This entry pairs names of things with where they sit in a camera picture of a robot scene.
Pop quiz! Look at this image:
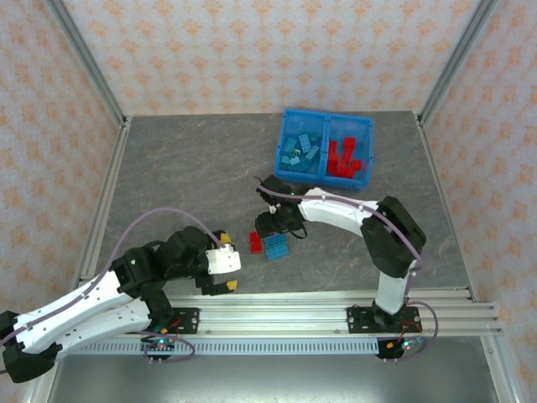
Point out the small green circuit board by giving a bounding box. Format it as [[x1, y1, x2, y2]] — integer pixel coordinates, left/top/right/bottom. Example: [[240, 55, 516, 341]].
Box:
[[383, 335, 425, 352], [140, 335, 177, 353]]

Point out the blue plastic bin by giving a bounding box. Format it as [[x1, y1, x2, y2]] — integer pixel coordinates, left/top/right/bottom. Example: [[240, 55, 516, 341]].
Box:
[[322, 112, 375, 192], [274, 107, 331, 186]]

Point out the grey metal panel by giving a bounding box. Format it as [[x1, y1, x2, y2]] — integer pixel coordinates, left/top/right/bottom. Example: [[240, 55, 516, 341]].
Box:
[[41, 354, 504, 403]]

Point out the purple cable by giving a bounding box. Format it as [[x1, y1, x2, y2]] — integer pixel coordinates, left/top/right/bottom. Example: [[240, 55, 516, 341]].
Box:
[[0, 207, 223, 365], [253, 175, 441, 363]]

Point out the wide aluminium base rail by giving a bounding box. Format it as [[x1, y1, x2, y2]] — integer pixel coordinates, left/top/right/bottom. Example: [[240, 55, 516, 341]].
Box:
[[44, 291, 503, 337]]

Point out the white slotted cable duct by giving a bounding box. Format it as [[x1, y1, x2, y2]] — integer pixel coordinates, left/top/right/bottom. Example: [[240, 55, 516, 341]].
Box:
[[62, 338, 381, 356]]

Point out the aluminium side rail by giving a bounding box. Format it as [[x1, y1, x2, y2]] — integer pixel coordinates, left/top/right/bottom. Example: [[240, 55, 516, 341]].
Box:
[[414, 113, 519, 403], [20, 117, 133, 403]]

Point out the aluminium frame post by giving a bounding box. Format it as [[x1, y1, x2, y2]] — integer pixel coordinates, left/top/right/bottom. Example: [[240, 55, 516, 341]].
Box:
[[417, 0, 503, 127], [44, 0, 131, 129]]

